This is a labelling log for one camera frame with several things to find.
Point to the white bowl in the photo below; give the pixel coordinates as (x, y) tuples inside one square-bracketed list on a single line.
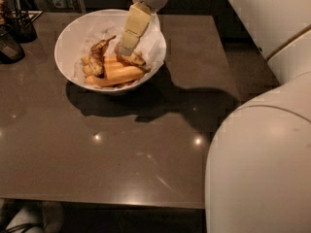
[(80, 35)]

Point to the black appliance at left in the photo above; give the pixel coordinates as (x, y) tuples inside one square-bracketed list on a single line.
[(10, 50)]

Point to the white paper liner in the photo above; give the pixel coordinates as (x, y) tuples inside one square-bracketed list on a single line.
[(100, 64)]

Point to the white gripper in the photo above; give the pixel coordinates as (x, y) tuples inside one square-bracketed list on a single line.
[(137, 20)]

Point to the black utensil holder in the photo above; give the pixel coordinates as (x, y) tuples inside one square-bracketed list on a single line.
[(22, 26)]

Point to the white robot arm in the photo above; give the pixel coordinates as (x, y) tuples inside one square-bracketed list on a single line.
[(258, 171)]

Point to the white robot base below table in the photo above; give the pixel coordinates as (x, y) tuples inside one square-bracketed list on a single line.
[(30, 216)]

